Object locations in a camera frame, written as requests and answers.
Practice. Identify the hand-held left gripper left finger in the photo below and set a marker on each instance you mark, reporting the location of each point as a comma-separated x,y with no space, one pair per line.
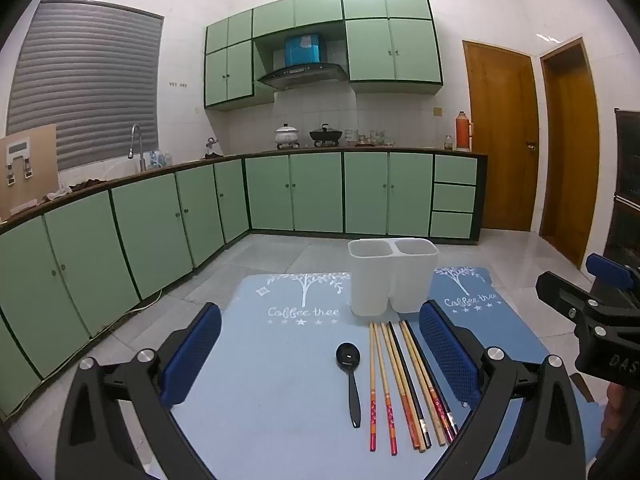
192,360

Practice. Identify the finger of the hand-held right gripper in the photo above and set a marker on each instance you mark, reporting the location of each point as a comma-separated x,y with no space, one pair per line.
565,295
610,270

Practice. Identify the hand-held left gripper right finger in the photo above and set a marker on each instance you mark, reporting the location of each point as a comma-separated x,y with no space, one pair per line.
447,355

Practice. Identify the black chopstick gold band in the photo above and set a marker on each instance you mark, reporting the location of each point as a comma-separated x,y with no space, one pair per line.
409,385

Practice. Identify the red patterned wooden chopstick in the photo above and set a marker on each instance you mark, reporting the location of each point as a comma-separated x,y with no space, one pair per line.
372,375
384,385

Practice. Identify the black plastic spoon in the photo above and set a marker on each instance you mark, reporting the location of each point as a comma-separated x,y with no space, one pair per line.
348,355

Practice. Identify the white two-compartment utensil holder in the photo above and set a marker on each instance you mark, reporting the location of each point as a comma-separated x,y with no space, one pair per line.
380,280

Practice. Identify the person's right hand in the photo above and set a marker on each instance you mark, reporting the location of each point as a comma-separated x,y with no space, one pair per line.
611,410

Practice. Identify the dark blue printed mat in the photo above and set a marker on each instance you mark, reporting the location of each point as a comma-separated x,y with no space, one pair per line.
505,320

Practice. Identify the light blue printed mat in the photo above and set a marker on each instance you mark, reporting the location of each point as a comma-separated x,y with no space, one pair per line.
280,370

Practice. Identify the brown wooden door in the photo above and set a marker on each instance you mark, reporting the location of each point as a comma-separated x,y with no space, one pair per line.
500,140
570,160

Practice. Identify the green lower kitchen cabinets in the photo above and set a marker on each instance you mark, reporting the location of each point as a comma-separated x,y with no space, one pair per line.
150,240

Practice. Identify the green cabinet drawer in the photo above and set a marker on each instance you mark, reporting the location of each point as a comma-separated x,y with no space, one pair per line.
453,198
455,170
451,225

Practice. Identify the orange thermos flask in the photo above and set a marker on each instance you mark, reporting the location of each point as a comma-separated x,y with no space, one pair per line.
463,132

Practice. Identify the dark cloth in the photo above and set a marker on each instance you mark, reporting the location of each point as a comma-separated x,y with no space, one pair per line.
85,187

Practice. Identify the bottles beside faucet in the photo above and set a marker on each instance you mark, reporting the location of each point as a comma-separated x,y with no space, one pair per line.
160,158

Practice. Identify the cardboard box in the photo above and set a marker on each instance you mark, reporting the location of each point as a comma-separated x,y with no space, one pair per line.
42,190

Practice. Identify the dark kitchen countertop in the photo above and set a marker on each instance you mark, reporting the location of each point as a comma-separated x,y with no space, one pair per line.
350,150

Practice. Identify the metal kitchen faucet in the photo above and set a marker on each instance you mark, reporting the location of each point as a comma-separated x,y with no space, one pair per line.
135,140

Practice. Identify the row of glass jars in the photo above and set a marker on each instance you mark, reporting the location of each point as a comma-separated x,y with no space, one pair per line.
370,138

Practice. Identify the gas stove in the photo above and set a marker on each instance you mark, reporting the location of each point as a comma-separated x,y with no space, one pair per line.
305,145

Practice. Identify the white cooking pot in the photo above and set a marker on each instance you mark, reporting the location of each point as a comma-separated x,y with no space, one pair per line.
287,135

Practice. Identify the black wok with lid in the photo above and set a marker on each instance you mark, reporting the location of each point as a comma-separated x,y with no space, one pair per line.
325,135

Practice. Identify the grey window blind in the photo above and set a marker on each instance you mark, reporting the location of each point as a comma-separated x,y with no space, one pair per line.
85,85

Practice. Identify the black range hood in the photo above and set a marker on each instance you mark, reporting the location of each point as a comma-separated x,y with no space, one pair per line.
305,74

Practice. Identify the blue range hood chimney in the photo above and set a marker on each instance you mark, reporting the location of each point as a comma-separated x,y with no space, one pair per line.
302,50

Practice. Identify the green upper wall cabinets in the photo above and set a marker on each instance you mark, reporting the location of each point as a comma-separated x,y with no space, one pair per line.
370,50

